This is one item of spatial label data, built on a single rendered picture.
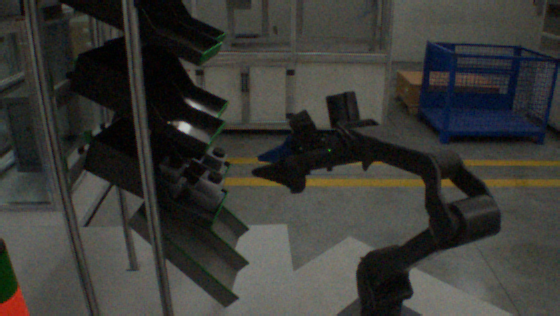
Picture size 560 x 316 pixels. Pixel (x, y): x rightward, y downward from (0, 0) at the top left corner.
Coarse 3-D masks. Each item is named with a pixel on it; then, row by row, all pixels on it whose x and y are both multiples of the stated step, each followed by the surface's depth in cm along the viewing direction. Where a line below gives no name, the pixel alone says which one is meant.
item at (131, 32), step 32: (32, 0) 65; (128, 0) 66; (32, 32) 67; (96, 32) 98; (128, 32) 68; (128, 64) 70; (64, 192) 79; (128, 256) 123; (160, 256) 85; (160, 288) 88
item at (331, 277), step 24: (312, 264) 128; (336, 264) 128; (312, 288) 118; (336, 288) 118; (432, 288) 117; (456, 288) 116; (312, 312) 109; (336, 312) 109; (432, 312) 108; (456, 312) 108; (480, 312) 107; (504, 312) 106
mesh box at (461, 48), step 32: (448, 64) 433; (480, 64) 422; (512, 64) 422; (544, 64) 421; (448, 96) 434; (480, 96) 435; (512, 96) 435; (544, 96) 435; (448, 128) 449; (480, 128) 449; (512, 128) 450; (544, 128) 449
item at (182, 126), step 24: (96, 48) 79; (120, 48) 85; (96, 72) 74; (120, 72) 74; (144, 72) 87; (96, 96) 76; (120, 96) 76; (168, 96) 88; (168, 120) 83; (192, 120) 88; (216, 120) 89; (192, 144) 78
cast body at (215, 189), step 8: (208, 176) 88; (216, 176) 88; (200, 184) 88; (208, 184) 87; (216, 184) 88; (184, 192) 91; (192, 192) 89; (200, 192) 88; (208, 192) 88; (216, 192) 88; (192, 200) 89; (200, 200) 89; (208, 200) 89; (216, 200) 89; (208, 208) 89; (216, 208) 89
